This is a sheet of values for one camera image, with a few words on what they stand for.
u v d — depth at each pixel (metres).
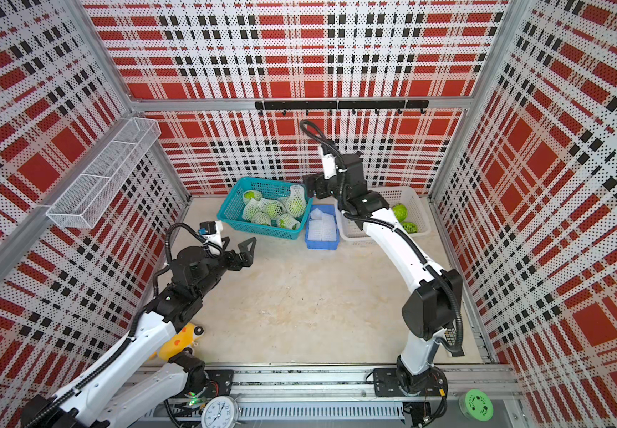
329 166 0.68
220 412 0.67
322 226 1.05
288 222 1.03
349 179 0.57
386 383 0.73
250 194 1.12
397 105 0.90
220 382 0.73
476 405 0.66
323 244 1.01
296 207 1.02
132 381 0.47
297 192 1.01
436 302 0.44
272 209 1.08
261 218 1.04
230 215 1.08
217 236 0.65
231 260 0.66
